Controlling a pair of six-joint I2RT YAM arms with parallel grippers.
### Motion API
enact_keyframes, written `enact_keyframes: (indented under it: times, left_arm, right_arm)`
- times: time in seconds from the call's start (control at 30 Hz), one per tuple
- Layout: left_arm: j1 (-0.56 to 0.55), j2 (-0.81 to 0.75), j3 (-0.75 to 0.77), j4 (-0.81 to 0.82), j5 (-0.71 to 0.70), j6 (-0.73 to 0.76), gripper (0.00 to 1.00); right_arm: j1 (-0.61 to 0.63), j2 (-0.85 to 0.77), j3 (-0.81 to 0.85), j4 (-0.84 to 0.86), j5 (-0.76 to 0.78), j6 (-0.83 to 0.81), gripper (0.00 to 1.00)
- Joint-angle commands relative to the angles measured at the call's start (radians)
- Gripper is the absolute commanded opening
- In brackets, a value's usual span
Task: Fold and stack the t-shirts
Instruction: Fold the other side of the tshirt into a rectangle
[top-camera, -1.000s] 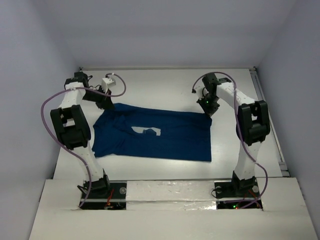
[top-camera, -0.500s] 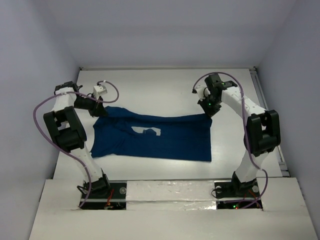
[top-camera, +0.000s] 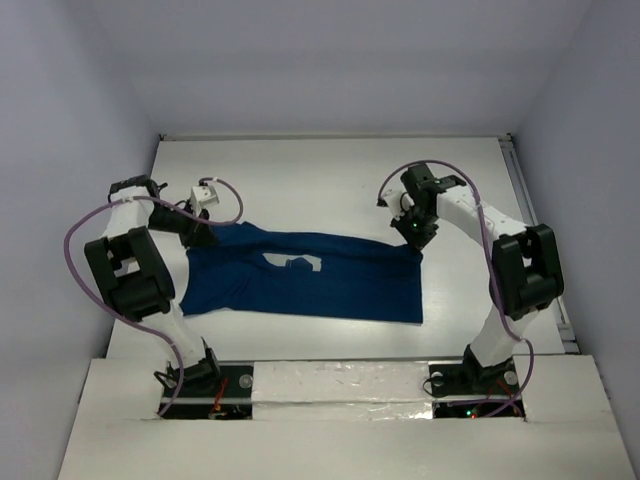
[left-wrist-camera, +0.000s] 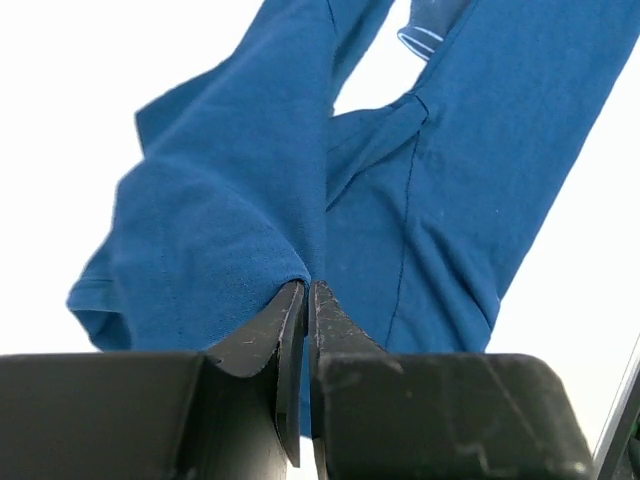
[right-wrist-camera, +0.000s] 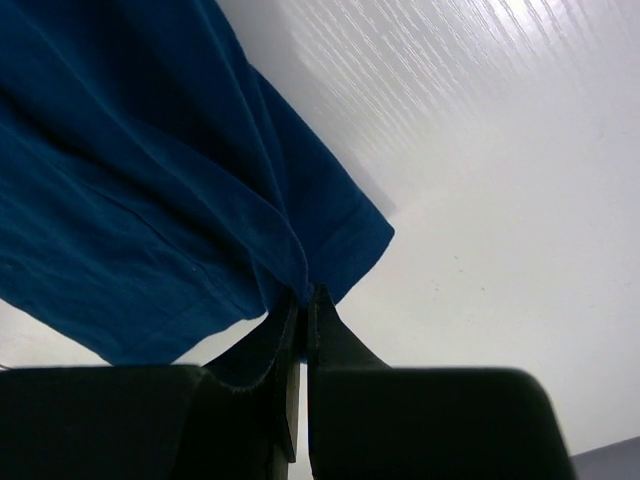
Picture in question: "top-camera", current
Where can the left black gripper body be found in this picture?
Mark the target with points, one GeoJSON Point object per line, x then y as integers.
{"type": "Point", "coordinates": [198, 236]}

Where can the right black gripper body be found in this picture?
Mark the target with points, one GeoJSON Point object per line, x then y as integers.
{"type": "Point", "coordinates": [419, 228]}

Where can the blue t shirt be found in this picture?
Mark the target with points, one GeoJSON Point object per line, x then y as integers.
{"type": "Point", "coordinates": [306, 274]}

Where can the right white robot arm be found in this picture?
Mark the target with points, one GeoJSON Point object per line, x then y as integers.
{"type": "Point", "coordinates": [455, 199]}

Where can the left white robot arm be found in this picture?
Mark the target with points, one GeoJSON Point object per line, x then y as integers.
{"type": "Point", "coordinates": [135, 282]}

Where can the silver foil strip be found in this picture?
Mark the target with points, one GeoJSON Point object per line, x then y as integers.
{"type": "Point", "coordinates": [340, 391]}

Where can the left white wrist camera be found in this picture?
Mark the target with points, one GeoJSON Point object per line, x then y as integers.
{"type": "Point", "coordinates": [202, 197]}

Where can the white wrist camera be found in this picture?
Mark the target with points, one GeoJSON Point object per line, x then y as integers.
{"type": "Point", "coordinates": [202, 197]}
{"type": "Point", "coordinates": [393, 200]}

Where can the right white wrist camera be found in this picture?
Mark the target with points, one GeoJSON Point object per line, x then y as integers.
{"type": "Point", "coordinates": [393, 200]}

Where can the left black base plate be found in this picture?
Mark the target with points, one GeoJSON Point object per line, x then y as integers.
{"type": "Point", "coordinates": [230, 399]}

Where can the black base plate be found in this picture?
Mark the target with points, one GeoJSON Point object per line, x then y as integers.
{"type": "Point", "coordinates": [230, 399]}
{"type": "Point", "coordinates": [475, 395]}

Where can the aluminium side rail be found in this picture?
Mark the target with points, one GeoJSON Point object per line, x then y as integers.
{"type": "Point", "coordinates": [541, 263]}

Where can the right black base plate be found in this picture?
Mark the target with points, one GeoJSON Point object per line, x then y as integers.
{"type": "Point", "coordinates": [475, 395]}

